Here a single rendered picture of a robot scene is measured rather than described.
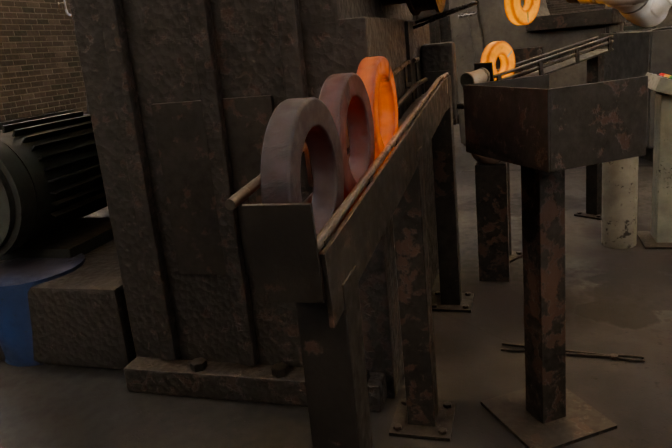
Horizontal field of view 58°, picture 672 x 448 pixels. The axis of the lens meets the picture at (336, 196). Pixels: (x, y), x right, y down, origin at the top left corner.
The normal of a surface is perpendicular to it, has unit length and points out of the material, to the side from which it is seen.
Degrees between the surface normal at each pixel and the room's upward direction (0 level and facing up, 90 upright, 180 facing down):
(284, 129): 43
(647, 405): 0
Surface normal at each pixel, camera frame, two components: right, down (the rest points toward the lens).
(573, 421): -0.10, -0.97
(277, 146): -0.29, -0.36
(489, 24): -0.50, 0.26
